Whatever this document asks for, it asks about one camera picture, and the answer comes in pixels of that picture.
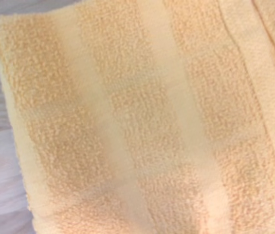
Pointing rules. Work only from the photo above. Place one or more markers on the yellow terry cloth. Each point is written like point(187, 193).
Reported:
point(137, 117)

